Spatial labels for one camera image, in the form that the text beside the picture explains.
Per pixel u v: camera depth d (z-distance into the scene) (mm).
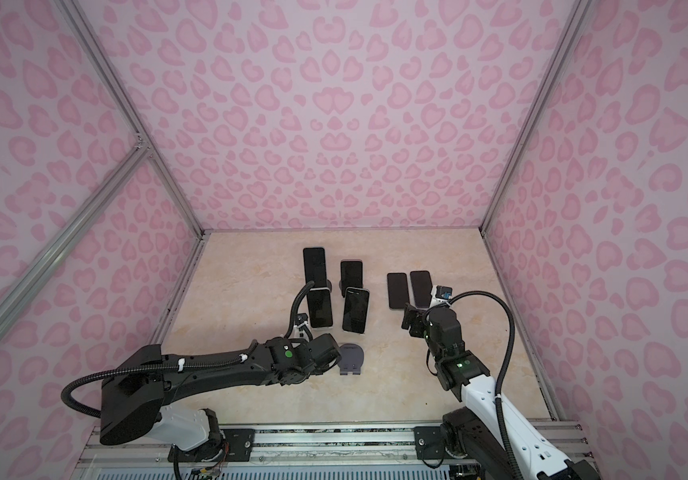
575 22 703
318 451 730
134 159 873
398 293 1014
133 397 415
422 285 1040
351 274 951
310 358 616
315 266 957
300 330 718
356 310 889
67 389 397
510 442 441
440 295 705
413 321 736
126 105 839
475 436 588
